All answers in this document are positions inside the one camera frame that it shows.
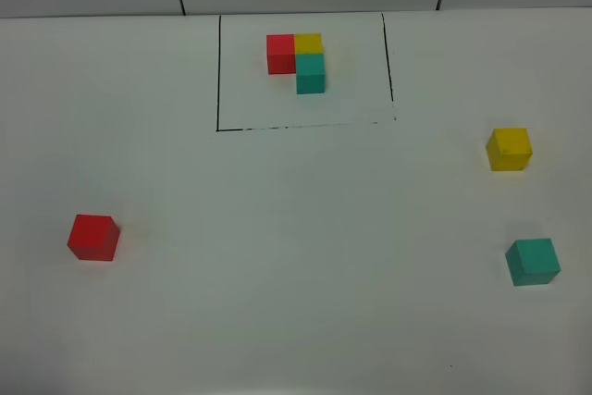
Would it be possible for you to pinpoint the yellow template block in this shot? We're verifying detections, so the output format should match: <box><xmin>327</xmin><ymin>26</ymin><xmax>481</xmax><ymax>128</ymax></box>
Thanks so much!
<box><xmin>294</xmin><ymin>33</ymin><xmax>324</xmax><ymax>55</ymax></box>

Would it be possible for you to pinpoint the green template block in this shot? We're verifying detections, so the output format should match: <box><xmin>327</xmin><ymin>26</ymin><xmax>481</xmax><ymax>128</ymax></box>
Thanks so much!
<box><xmin>296</xmin><ymin>53</ymin><xmax>327</xmax><ymax>94</ymax></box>

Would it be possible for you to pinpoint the red template block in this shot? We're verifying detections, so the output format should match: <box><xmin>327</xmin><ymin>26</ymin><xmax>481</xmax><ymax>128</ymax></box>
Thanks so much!
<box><xmin>266</xmin><ymin>34</ymin><xmax>296</xmax><ymax>75</ymax></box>

